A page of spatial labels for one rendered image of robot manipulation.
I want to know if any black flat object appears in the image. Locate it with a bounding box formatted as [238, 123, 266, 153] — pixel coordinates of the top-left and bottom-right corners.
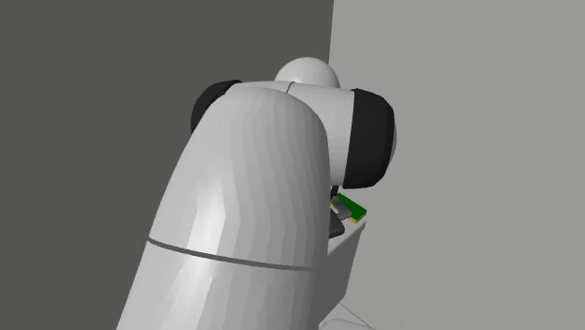
[327, 212, 346, 240]

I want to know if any grey flat object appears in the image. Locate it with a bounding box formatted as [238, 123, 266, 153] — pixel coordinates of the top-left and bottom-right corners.
[330, 196, 353, 220]

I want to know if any white toilet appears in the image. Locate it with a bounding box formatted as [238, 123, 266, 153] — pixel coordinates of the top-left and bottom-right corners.
[317, 213, 377, 330]

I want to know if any green book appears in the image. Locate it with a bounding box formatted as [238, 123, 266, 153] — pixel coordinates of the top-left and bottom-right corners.
[329, 192, 368, 225]

